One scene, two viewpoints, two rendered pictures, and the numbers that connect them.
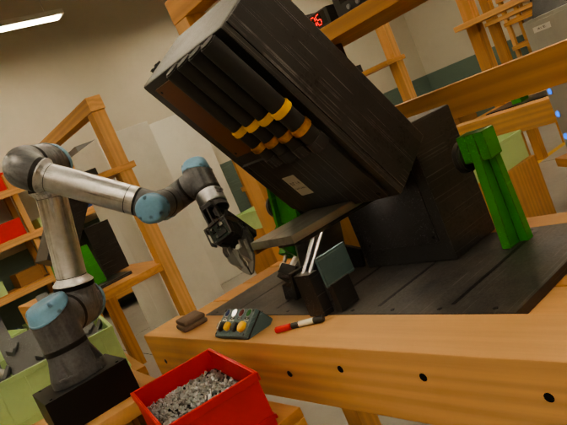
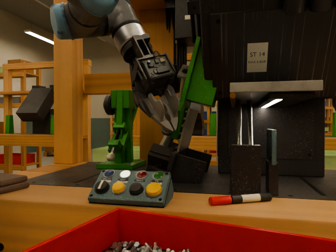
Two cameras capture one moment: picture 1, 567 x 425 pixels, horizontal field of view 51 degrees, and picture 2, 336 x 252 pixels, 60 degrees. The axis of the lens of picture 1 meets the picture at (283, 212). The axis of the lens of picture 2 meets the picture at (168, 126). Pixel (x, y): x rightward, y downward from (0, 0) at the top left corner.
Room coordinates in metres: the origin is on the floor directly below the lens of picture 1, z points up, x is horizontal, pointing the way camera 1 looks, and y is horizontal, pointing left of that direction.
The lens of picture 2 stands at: (1.02, 0.54, 1.05)
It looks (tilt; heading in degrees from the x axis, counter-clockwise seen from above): 1 degrees down; 319
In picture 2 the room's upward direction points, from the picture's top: straight up
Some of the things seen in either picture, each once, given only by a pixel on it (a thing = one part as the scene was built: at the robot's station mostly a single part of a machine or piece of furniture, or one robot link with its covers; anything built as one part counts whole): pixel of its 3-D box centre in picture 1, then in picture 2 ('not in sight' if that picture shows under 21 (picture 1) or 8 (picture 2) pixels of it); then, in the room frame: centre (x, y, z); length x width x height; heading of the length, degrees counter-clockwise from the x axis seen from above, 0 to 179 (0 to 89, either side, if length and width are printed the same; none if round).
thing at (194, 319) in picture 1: (191, 320); (1, 182); (1.78, 0.39, 0.91); 0.10 x 0.08 x 0.03; 23
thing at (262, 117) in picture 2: (405, 190); (265, 118); (1.52, -0.31, 1.07); 0.30 x 0.18 x 0.34; 36
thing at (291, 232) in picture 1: (331, 212); (263, 98); (1.40, -0.10, 1.11); 0.39 x 0.16 x 0.03; 126
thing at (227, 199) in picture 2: (299, 324); (240, 198); (1.35, 0.07, 0.91); 0.13 x 0.02 x 0.02; 64
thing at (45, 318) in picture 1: (55, 320); not in sight; (1.59, 0.69, 1.11); 0.13 x 0.12 x 0.14; 168
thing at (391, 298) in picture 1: (368, 278); (231, 180); (1.53, -0.14, 0.89); 1.10 x 0.42 x 0.02; 36
